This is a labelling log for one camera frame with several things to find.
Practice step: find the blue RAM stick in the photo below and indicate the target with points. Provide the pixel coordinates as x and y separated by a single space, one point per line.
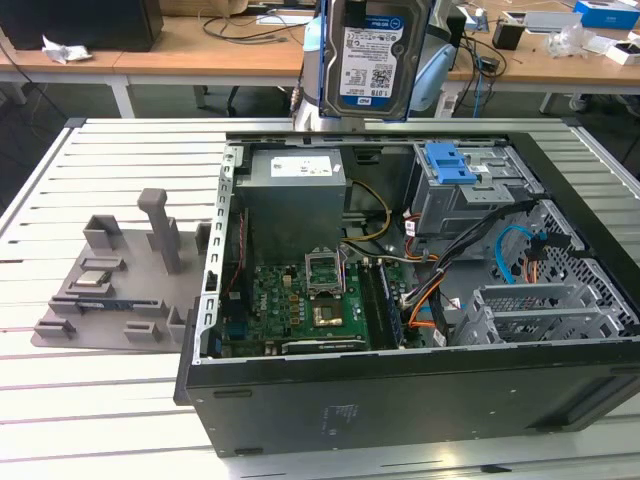
105 304

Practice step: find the small black container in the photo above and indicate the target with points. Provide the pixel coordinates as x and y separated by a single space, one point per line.
507 35

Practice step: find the blue cardboard box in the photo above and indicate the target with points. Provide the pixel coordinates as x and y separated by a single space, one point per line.
610 17

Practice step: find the crumpled white paper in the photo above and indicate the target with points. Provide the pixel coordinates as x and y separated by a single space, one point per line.
65 52

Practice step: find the black graphics card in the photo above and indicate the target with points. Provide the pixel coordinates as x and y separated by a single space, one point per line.
320 346

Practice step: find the white box with black inlay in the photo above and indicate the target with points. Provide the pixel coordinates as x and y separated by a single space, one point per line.
622 55

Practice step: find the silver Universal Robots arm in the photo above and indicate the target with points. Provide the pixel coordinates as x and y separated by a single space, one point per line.
311 75

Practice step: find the installed RAM stick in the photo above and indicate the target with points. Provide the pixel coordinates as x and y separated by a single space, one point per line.
390 310

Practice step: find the black box on desk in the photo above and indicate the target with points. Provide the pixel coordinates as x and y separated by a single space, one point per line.
75 25

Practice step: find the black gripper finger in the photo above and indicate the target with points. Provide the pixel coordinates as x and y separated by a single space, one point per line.
357 12

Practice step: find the blue plastic drive latch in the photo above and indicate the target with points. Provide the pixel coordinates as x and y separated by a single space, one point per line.
447 165

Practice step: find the hard disk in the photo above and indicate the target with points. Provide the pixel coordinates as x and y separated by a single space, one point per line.
370 65

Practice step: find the gray power supply unit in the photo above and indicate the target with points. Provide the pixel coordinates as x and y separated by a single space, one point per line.
290 210

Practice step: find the silver CPU chip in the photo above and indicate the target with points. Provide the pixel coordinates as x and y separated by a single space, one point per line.
94 278

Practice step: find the black open PC case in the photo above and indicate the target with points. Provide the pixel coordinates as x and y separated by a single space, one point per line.
350 410

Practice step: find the crumpled clear plastic bag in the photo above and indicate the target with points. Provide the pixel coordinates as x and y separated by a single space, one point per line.
570 42

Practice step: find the wooden desk with white legs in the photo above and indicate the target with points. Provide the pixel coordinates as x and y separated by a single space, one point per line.
150 62
525 67

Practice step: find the gray optical drive cage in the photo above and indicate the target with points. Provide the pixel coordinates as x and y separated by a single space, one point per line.
450 210

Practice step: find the black RAM slot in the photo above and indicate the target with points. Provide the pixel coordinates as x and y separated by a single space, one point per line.
370 310

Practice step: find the CPU socket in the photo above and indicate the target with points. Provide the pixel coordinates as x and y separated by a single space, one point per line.
327 315

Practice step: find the flat gray box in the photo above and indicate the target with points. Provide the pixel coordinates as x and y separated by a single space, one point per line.
550 22

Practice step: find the gray plastic parts rack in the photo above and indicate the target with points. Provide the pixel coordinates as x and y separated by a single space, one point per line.
140 280

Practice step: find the green motherboard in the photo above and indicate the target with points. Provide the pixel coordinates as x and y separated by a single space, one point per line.
280 310

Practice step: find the gray metal disk bay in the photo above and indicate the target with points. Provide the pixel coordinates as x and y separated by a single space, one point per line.
550 315

